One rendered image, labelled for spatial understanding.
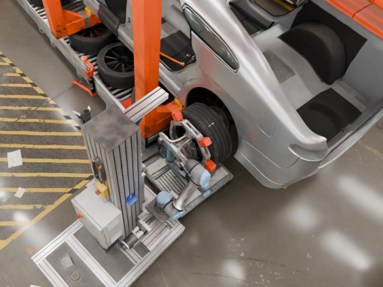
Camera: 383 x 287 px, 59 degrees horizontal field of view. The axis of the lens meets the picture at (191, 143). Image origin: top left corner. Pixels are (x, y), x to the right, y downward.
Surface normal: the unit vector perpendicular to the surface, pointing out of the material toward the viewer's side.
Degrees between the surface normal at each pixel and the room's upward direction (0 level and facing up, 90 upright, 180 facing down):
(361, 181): 0
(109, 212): 0
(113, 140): 0
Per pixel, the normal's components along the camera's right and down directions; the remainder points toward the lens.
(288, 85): 0.34, -0.25
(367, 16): 0.11, -0.54
